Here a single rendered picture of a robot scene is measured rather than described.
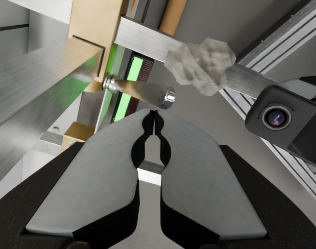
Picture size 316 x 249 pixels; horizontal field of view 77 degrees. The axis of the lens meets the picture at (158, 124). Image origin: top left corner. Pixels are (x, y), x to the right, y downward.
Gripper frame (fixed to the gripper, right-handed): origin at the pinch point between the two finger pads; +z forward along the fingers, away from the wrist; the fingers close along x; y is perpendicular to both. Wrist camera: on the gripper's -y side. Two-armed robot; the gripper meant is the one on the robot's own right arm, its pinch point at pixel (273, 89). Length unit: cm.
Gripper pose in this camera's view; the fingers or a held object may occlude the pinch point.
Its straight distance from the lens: 35.3
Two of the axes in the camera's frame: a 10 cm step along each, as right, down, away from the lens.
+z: 0.2, -5.1, 8.6
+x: 3.6, -8.0, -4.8
